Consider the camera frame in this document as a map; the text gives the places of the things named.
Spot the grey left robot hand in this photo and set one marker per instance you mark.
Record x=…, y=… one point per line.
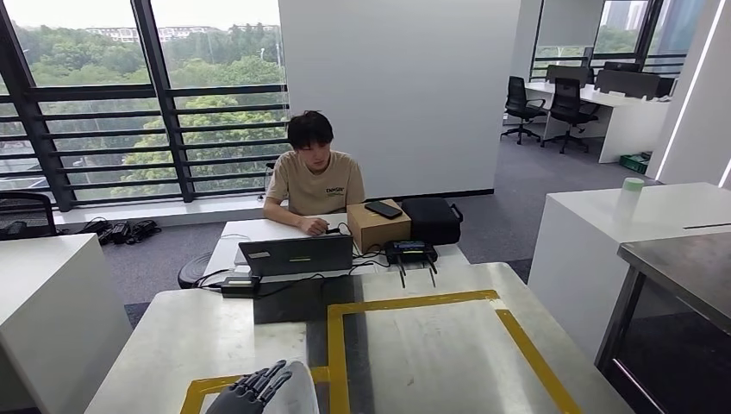
x=240, y=394

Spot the white plastic car part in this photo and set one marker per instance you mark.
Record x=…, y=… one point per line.
x=297, y=394

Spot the steel workbench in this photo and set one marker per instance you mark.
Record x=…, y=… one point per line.
x=200, y=337

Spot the yellow tape outline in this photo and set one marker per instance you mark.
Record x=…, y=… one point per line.
x=337, y=354

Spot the black round stool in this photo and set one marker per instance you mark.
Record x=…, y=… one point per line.
x=194, y=271

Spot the grey laptop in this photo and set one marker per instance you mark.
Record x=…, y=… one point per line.
x=297, y=256

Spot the white rectangular table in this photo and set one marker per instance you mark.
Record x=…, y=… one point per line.
x=571, y=257
x=251, y=228

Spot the black power adapters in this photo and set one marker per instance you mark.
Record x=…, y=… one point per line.
x=123, y=231

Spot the white cabinet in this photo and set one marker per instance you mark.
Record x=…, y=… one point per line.
x=51, y=297

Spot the cardboard box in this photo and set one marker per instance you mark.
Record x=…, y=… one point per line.
x=377, y=228

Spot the black remote controller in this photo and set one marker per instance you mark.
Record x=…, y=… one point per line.
x=411, y=251

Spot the person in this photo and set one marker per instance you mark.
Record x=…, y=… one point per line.
x=317, y=183

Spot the black smartphone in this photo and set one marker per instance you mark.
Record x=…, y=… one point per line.
x=384, y=210

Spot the black hard case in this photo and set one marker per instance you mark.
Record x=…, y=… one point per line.
x=431, y=220

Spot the black office chair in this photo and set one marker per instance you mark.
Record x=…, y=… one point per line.
x=568, y=106
x=519, y=100
x=25, y=214

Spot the black window railing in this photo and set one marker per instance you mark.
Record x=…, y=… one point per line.
x=91, y=92

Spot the white green cup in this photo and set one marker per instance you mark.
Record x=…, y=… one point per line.
x=628, y=200

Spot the dark desk partition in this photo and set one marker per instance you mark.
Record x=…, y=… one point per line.
x=628, y=83
x=565, y=73

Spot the green plastic crate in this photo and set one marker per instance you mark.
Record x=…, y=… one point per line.
x=635, y=163

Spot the stainless steel table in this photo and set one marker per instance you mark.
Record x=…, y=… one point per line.
x=685, y=268

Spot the white office desk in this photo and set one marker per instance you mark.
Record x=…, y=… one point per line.
x=634, y=123

